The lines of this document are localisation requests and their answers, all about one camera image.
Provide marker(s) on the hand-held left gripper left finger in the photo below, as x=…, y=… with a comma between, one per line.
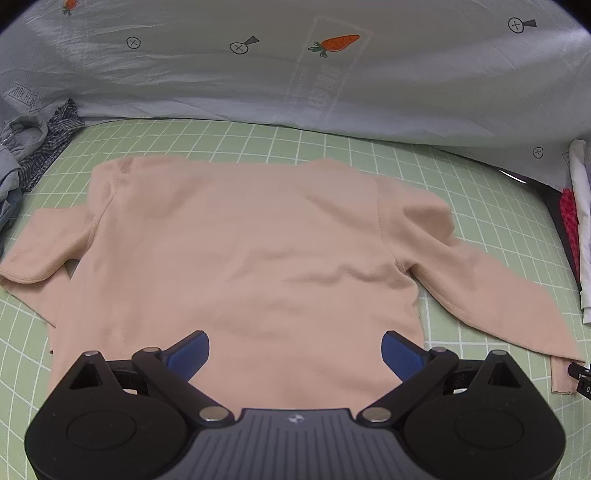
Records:
x=187, y=353

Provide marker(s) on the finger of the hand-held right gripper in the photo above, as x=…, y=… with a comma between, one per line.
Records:
x=581, y=378

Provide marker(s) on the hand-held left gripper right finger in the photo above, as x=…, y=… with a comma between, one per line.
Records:
x=401, y=355

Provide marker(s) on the beige sweater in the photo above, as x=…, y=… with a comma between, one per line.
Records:
x=254, y=254

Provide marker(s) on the white folded garment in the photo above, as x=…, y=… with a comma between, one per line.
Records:
x=582, y=230

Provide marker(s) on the red cloth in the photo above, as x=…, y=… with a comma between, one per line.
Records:
x=570, y=217

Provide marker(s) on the green grid mat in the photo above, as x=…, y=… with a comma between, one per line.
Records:
x=277, y=138

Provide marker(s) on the blue plaid shirt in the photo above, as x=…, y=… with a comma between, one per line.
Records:
x=60, y=124

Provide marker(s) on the grey carrot print sheet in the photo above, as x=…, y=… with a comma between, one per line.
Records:
x=184, y=83

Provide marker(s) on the grey hoodie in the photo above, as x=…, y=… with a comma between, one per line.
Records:
x=23, y=138

